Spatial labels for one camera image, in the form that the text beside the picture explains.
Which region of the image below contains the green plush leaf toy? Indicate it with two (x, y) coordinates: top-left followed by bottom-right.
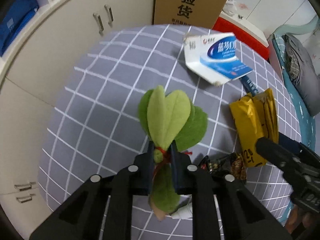
(138, 85), (208, 221)

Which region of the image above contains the yellow snack bag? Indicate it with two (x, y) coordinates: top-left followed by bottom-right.
(229, 88), (279, 167)

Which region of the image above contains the blue shopping bag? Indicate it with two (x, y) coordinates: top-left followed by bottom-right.
(1, 0), (39, 56)

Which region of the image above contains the tall brown cardboard box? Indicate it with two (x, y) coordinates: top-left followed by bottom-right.
(153, 0), (227, 29)

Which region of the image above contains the red and white bench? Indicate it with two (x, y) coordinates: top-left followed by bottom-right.
(213, 11), (270, 60)

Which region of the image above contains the person's right hand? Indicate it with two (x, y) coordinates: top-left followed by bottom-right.
(285, 204), (319, 239)

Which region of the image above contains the teal bed mattress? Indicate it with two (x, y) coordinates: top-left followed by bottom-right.
(271, 33), (317, 225)

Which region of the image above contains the white plastic bag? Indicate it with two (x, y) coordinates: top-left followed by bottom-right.
(222, 0), (237, 16)

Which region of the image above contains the blue white toothpaste box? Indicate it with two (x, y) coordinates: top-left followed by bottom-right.
(183, 33), (253, 87)

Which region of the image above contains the dark snack wrapper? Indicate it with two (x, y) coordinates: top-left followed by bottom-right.
(198, 152), (247, 185)

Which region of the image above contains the cream base cabinet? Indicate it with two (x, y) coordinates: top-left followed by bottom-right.
(1, 0), (154, 239)

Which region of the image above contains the grey checked tablecloth table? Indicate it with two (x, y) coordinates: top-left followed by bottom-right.
(37, 24), (302, 240)

